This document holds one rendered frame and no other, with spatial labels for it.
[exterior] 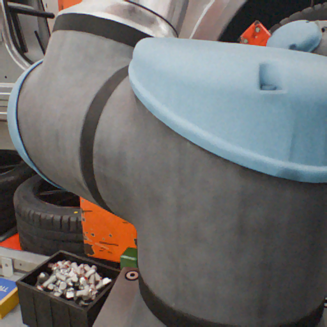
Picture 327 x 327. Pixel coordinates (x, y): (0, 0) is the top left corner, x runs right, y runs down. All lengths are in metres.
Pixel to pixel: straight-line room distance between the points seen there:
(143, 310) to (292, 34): 0.43
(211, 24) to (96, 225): 0.75
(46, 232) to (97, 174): 1.08
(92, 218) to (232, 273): 0.74
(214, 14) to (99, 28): 0.98
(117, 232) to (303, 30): 0.61
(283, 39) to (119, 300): 0.41
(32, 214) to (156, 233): 1.14
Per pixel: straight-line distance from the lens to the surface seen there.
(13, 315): 0.94
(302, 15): 1.06
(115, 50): 0.24
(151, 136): 0.15
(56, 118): 0.24
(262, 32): 0.97
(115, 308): 0.34
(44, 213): 1.27
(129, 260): 0.69
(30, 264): 1.23
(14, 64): 1.64
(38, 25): 3.73
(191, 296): 0.18
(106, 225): 0.87
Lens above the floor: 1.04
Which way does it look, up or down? 18 degrees down
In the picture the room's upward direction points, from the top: straight up
